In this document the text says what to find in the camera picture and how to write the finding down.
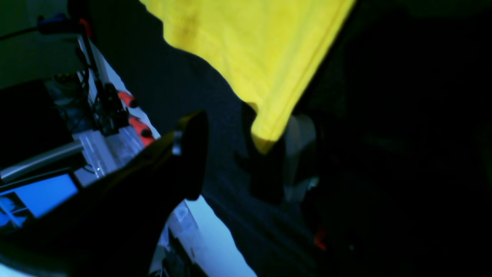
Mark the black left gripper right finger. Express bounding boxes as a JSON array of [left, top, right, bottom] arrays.
[[240, 103, 285, 204]]

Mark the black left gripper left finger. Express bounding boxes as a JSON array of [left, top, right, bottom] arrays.
[[1, 110, 209, 277]]

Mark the yellow t-shirt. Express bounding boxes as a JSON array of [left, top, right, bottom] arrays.
[[142, 0, 355, 154]]

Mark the clear plastic box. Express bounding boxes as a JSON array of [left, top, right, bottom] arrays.
[[73, 126, 144, 178]]

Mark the computer monitor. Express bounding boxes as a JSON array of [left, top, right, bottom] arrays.
[[0, 172, 81, 234]]

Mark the black table cloth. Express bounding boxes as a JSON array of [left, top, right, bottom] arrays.
[[68, 0, 491, 277]]

